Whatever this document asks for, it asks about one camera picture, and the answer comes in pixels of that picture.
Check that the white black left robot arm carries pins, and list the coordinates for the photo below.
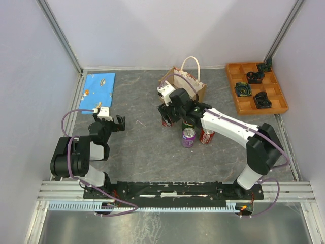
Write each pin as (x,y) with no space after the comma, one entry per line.
(72,157)

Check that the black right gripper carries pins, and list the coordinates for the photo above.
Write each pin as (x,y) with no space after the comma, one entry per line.
(164,111)

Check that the aluminium frame rail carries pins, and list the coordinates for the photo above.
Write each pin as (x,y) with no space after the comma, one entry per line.
(63,191)

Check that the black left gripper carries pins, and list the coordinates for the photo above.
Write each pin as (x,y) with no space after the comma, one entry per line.
(121,126)

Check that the purple Fanta can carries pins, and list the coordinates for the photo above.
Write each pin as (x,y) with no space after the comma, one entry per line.
(188,137)

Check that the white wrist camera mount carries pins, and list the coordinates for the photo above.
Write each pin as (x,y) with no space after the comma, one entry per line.
(104,113)
(165,91)

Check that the burlap canvas tote bag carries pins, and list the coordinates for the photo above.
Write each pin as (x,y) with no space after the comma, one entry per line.
(178,78)

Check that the dark rolled tie corner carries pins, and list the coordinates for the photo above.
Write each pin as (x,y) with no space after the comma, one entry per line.
(266,66)

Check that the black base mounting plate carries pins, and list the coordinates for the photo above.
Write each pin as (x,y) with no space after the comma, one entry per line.
(181,194)

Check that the black rolled tie front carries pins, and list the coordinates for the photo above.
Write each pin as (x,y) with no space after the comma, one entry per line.
(262,101)

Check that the green glass Perrier bottle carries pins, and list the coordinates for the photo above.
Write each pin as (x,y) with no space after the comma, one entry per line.
(186,125)

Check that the blue yellow rolled tie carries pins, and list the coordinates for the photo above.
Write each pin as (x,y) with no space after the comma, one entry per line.
(243,89)

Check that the red Coke can front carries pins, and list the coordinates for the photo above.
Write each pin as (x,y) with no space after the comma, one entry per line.
(206,136)

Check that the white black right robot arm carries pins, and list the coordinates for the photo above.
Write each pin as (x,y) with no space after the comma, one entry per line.
(263,148)

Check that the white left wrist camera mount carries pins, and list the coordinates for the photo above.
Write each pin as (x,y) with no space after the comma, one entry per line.
(104,113)

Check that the orange wooden divided tray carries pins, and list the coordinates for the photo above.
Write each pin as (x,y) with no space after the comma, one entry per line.
(236,73)

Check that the blue patterned cloth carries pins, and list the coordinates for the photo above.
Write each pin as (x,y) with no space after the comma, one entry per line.
(98,91)

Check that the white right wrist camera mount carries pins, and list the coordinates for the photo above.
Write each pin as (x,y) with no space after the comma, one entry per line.
(165,91)

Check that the black rolled belt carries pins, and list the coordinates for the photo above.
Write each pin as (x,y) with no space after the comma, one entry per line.
(255,77)

